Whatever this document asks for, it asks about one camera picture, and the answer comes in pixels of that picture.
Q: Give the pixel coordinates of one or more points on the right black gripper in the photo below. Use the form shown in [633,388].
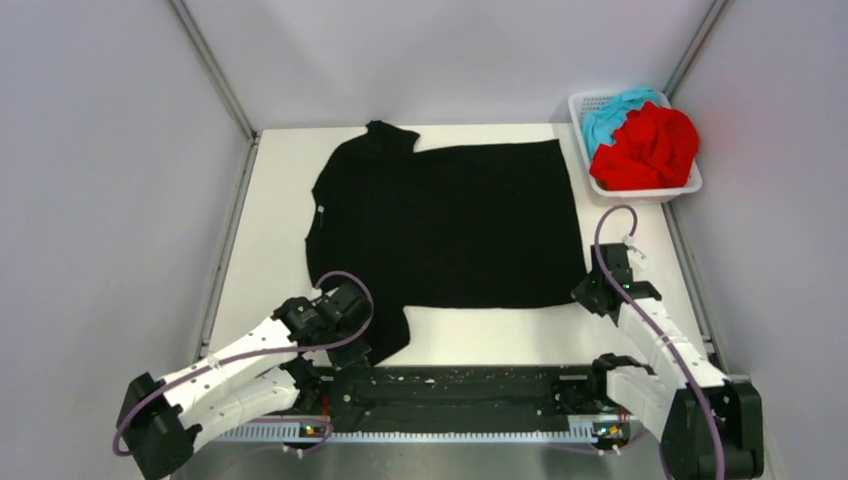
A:
[582,296]

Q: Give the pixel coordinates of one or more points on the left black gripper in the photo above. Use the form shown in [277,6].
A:
[355,355]

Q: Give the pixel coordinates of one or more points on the black t shirt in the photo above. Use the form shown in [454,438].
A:
[465,227]

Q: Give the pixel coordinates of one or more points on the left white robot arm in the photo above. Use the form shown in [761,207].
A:
[164,421]

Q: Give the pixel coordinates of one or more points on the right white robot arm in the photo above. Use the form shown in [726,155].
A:
[708,425]

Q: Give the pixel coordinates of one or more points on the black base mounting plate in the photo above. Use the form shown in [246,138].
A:
[462,399]

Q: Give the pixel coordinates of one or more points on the red t shirt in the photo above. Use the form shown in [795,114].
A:
[654,148]

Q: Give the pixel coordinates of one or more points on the blue t shirt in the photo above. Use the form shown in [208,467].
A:
[602,116]

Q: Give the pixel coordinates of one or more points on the white plastic basket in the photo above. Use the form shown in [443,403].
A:
[580,105]

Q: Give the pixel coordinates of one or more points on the white slotted cable duct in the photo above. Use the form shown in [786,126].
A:
[582,429]

